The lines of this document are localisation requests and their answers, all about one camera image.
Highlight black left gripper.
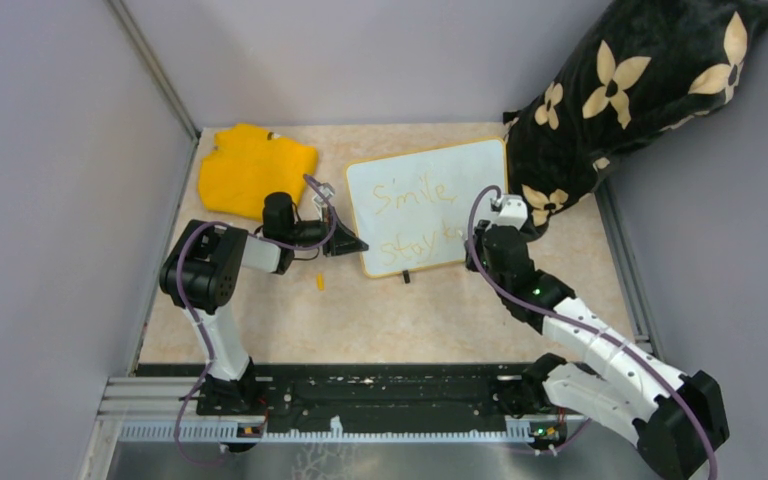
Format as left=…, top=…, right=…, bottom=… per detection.
left=287, top=206, right=369, bottom=256

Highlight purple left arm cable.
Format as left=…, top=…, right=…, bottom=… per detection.
left=171, top=173, right=340, bottom=468

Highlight aluminium frame rail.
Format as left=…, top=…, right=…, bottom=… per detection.
left=95, top=374, right=698, bottom=445

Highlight yellow framed whiteboard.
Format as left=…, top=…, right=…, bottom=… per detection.
left=344, top=137, right=507, bottom=278

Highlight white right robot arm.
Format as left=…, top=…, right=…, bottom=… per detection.
left=465, top=220, right=730, bottom=479

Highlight black floral pillow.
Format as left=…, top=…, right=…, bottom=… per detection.
left=502, top=1, right=768, bottom=241

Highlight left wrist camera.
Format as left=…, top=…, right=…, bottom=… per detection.
left=311, top=183, right=335, bottom=209

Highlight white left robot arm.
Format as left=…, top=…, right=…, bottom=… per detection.
left=159, top=192, right=369, bottom=415

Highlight yellow folded cloth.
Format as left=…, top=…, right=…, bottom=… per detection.
left=197, top=124, right=319, bottom=220

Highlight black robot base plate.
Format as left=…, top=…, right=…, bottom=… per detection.
left=133, top=362, right=591, bottom=435

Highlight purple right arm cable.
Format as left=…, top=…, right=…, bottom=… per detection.
left=465, top=184, right=720, bottom=480

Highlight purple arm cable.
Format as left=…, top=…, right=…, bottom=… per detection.
left=465, top=184, right=720, bottom=480
left=171, top=173, right=340, bottom=468

